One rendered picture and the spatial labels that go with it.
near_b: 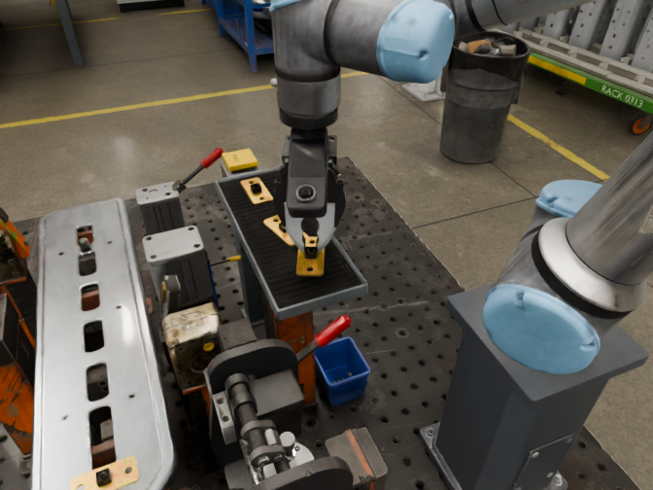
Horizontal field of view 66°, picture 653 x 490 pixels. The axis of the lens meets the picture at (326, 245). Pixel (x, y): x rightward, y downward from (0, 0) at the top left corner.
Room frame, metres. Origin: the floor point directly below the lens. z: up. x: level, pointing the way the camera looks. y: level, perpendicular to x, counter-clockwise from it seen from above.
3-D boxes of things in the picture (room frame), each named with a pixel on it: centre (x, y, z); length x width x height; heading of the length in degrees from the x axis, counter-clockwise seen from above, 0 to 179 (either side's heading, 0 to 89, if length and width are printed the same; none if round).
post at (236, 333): (0.50, 0.13, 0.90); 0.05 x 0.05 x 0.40; 23
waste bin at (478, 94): (3.09, -0.96, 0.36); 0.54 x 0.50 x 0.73; 112
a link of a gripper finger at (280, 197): (0.56, 0.05, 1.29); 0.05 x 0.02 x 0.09; 89
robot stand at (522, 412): (0.51, -0.32, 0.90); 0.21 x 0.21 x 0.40; 22
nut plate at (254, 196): (0.78, 0.13, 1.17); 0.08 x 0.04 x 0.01; 25
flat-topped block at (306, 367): (0.67, 0.07, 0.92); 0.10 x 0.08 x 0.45; 23
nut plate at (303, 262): (0.56, 0.02, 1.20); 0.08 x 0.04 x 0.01; 178
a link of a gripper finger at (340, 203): (0.56, 0.00, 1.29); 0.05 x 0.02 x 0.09; 89
